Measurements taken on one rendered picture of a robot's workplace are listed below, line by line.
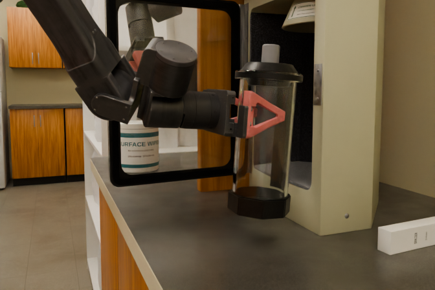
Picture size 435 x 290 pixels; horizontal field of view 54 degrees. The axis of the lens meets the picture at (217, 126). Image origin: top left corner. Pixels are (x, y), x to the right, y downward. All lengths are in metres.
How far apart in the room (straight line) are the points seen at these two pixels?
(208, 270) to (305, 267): 0.14
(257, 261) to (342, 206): 0.21
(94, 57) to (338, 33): 0.40
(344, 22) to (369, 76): 0.11
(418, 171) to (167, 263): 0.74
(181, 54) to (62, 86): 5.62
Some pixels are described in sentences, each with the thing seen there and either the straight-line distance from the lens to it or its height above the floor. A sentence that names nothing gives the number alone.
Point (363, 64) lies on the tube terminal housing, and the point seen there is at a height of 1.23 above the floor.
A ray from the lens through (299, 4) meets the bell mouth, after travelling 0.88.
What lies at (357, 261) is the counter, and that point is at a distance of 0.69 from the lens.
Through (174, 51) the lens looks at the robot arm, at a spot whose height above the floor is 1.24.
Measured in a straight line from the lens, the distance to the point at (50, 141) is 5.66.
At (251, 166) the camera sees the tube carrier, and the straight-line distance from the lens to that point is 0.67.
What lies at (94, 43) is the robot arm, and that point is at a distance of 0.60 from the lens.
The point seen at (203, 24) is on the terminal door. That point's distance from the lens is 0.97.
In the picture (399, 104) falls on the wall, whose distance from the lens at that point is 1.23.
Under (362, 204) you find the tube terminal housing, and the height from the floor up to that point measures 0.99.
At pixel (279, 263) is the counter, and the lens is 0.66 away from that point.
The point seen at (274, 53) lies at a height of 1.25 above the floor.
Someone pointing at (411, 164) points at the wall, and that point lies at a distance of 1.21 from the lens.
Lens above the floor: 1.20
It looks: 5 degrees down
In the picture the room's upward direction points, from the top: straight up
